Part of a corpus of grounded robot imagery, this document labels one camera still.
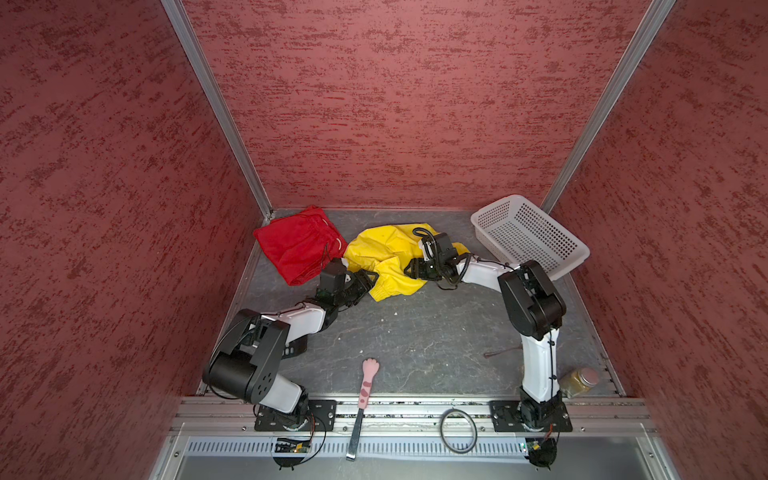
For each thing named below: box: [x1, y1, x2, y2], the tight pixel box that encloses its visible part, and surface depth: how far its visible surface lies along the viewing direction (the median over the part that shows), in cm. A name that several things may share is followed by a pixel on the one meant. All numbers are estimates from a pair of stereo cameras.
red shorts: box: [254, 206, 349, 286], surface depth 109 cm
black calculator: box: [282, 334, 308, 359], surface depth 85 cm
